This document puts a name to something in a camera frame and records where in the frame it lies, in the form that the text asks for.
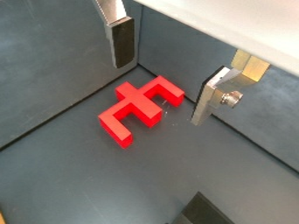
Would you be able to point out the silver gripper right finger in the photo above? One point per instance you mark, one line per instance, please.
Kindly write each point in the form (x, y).
(220, 88)

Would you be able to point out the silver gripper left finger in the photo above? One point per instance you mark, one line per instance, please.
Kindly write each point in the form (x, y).
(119, 29)

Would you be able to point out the red E-shaped block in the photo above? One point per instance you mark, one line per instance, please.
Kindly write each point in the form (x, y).
(135, 101)

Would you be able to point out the black angle bracket stand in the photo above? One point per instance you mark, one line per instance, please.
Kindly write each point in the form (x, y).
(201, 212)

